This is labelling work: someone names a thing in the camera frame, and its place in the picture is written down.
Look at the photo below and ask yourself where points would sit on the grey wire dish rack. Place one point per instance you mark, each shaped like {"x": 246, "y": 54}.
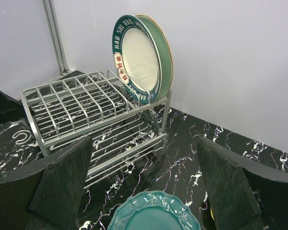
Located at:
{"x": 96, "y": 105}

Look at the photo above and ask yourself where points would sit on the teal plate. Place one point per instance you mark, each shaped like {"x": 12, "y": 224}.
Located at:
{"x": 153, "y": 210}

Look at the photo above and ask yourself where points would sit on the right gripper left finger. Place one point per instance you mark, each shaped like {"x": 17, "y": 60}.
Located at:
{"x": 46, "y": 194}

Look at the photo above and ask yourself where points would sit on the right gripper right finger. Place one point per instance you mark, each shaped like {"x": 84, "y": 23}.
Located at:
{"x": 243, "y": 194}

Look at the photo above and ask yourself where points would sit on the left aluminium frame post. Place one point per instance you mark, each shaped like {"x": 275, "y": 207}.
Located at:
{"x": 55, "y": 35}

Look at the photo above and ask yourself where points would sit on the green floral plate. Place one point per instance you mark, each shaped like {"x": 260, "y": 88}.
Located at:
{"x": 163, "y": 50}

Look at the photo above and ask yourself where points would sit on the white plate blue patterned rim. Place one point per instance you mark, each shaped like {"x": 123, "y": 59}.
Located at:
{"x": 136, "y": 58}

